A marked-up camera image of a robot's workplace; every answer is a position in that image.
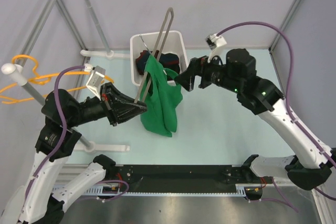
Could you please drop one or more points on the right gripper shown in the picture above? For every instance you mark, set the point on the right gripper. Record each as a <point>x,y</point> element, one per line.
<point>196,66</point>

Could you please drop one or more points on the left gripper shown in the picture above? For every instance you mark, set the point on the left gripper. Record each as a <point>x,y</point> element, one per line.
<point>125,108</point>

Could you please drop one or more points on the green tank top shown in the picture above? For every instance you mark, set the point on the green tank top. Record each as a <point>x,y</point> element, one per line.
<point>161,100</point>

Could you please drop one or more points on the yellow plastic hanger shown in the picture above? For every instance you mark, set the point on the yellow plastic hanger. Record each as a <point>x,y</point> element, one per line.
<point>14,70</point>

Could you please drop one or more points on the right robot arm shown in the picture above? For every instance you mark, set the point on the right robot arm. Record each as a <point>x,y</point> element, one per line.
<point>311,164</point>

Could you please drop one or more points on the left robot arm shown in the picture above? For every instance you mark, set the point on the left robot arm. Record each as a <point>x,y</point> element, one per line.
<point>36,202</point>

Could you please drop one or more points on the white plastic bin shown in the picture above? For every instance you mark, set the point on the white plastic bin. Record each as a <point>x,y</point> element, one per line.
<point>172,57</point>

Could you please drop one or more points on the clothes rack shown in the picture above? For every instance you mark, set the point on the clothes rack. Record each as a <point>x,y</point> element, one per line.
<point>56,49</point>

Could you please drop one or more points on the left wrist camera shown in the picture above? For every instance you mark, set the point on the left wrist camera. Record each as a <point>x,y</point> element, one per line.
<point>96,75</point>

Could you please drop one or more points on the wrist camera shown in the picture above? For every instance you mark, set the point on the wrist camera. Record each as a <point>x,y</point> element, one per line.
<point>96,75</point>
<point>216,44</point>

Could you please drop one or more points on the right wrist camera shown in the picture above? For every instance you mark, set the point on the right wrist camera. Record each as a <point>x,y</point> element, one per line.
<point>216,44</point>

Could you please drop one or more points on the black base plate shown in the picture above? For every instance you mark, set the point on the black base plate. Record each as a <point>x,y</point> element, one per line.
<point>187,180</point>

